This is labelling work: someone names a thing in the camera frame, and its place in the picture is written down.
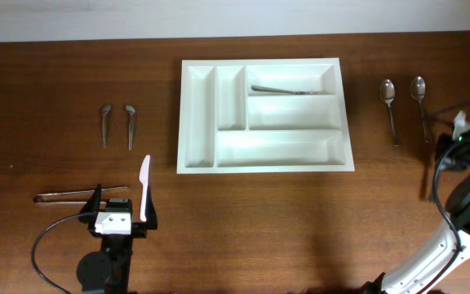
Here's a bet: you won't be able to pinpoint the metal fork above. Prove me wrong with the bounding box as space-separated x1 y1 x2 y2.
249 85 325 96

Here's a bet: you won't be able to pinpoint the small bent spoon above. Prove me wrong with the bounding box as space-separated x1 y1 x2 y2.
125 105 136 150
100 105 112 149

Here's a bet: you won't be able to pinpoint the white cutlery tray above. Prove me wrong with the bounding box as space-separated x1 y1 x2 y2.
177 58 355 174

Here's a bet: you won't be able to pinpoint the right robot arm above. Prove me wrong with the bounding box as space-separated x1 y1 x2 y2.
359 111 470 294

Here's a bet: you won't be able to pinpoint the left small bent spoon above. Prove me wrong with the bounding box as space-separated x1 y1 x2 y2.
100 105 112 149

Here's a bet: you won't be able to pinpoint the white plastic knife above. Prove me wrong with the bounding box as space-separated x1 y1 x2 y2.
139 155 151 222

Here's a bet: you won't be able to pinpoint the right small bent spoon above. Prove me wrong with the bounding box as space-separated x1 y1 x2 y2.
125 105 136 150

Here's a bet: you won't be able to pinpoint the metal tongs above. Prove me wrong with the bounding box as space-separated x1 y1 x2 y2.
32 185 130 205

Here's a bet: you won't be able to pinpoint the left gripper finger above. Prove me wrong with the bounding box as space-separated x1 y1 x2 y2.
78 184 102 223
144 186 157 229

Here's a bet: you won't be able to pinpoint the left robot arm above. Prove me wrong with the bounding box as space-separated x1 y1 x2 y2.
76 185 158 293

